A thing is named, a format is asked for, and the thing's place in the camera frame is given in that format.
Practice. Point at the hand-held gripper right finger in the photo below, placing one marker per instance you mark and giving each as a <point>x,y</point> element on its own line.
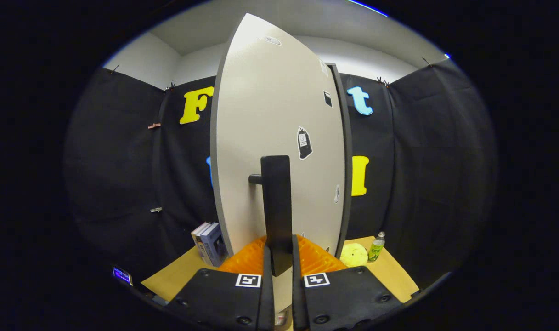
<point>298,303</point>

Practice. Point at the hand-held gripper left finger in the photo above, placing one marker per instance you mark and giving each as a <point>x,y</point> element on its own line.
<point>268,299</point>

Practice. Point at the grey shoe cabinet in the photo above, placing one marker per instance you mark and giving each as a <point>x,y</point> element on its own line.
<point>347,161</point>

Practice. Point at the beige shoe cabinet door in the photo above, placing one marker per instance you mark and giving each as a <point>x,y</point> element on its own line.
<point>261,115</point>

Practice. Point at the pale yellow round sponge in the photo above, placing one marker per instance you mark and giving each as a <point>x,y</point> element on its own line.
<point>353,255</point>

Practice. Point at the blue book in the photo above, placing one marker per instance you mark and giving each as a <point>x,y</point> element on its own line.
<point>214,246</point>

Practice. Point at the green label plastic bottle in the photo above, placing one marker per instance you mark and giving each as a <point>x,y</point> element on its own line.
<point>376,249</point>

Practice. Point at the smartphone with lit screen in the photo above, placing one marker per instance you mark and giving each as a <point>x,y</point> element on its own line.
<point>122,275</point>

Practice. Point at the black backdrop cloth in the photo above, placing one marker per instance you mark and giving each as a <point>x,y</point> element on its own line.
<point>435,184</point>

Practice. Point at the long ceiling light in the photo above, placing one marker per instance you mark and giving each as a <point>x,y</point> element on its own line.
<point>366,7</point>

